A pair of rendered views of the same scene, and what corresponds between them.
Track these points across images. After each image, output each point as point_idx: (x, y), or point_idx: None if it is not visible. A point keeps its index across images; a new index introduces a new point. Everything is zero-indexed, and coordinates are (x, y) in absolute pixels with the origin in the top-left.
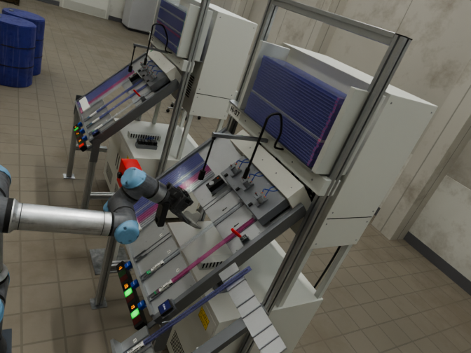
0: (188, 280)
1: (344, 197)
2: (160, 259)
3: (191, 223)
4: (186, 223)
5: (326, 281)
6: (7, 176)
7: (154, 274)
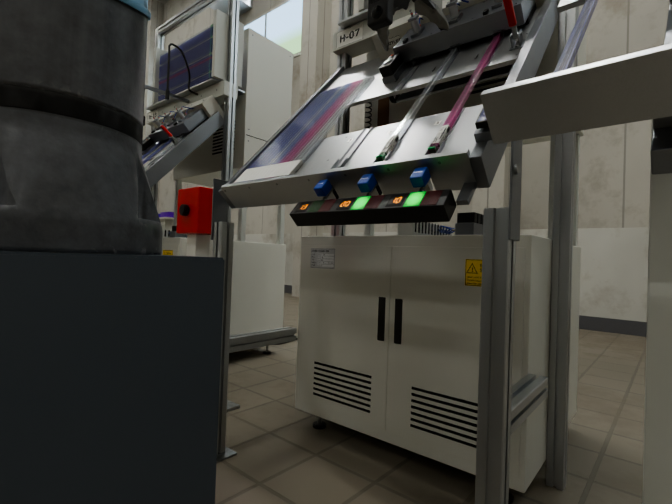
0: (477, 109)
1: None
2: (385, 143)
3: (437, 7)
4: (431, 3)
5: (574, 211)
6: None
7: (395, 154)
